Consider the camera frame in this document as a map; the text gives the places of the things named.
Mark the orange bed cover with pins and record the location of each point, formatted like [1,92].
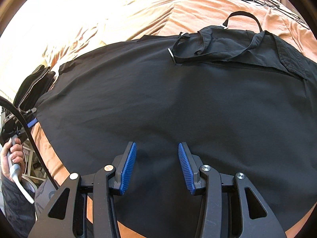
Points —
[138,14]

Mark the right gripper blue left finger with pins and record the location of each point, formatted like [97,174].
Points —
[124,165]

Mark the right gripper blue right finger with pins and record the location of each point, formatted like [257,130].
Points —
[190,165]

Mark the person left hand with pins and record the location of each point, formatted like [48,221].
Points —
[14,154]

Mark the black bag beside bed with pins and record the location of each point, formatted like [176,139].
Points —
[33,87]

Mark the grey patterned knee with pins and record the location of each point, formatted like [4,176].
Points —
[43,195]

